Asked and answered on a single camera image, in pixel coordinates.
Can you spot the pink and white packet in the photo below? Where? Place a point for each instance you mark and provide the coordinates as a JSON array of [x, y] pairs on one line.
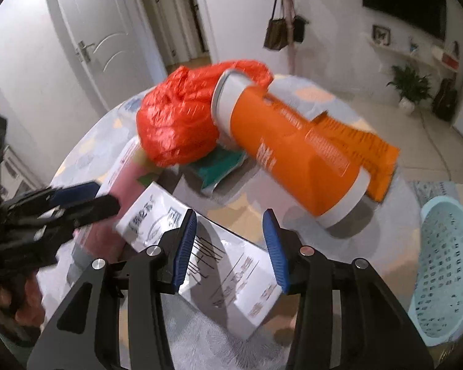
[[100, 239]]

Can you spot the black television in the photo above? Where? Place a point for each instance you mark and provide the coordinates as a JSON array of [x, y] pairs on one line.
[[405, 0]]

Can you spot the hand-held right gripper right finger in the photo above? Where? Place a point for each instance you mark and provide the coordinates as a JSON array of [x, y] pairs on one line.
[[274, 252]]

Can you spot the black instrument case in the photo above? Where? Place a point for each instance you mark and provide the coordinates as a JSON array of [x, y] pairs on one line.
[[445, 100]]

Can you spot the green packet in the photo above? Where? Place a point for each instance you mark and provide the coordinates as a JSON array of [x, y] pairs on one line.
[[216, 169]]

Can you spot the white printed packet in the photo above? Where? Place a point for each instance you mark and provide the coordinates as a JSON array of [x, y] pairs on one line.
[[231, 273]]

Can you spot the orange plastic bag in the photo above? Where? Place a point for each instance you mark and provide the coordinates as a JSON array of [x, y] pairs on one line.
[[177, 123]]

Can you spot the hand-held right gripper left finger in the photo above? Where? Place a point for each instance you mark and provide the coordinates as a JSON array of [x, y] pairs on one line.
[[186, 250]]

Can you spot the grey printed cloth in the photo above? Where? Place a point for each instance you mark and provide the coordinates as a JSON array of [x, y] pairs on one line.
[[432, 192]]

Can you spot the orange canister with white ends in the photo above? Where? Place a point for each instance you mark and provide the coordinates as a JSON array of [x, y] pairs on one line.
[[293, 154]]

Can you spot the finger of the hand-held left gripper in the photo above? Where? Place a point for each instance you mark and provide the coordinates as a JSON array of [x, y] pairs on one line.
[[77, 193], [94, 210]]

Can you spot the black bag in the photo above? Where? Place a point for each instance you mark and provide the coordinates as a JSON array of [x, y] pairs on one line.
[[299, 30]]

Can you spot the white door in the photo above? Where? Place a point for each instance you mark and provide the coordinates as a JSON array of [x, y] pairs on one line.
[[100, 27]]

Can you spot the small picture frame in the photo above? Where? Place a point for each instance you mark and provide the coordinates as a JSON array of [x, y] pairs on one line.
[[380, 34]]

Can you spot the potted green plant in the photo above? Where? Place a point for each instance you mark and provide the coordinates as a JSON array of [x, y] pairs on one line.
[[409, 84]]

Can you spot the pink coat stand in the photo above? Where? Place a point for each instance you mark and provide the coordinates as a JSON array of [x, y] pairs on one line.
[[290, 57]]

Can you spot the white wall shelf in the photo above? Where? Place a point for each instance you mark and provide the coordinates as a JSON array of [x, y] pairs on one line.
[[405, 52]]

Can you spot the brown handbag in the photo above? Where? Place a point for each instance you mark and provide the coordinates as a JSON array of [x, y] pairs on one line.
[[277, 32]]

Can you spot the orange snack packet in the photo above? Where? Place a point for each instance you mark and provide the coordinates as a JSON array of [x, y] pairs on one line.
[[370, 154]]

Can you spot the red box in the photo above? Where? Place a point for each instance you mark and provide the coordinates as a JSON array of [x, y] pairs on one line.
[[449, 61]]

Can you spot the light blue plastic basket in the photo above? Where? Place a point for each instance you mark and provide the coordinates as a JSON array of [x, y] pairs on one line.
[[440, 277]]

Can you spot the person's left hand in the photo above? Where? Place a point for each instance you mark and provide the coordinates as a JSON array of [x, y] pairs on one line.
[[30, 300]]

